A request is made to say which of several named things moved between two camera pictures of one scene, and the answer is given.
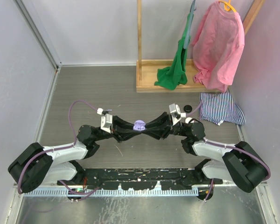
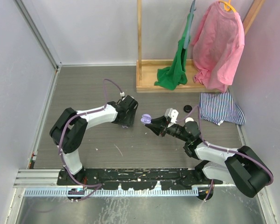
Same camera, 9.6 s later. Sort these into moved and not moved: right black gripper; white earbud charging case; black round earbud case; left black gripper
Moved: left black gripper
Not moved: right black gripper; black round earbud case; white earbud charging case
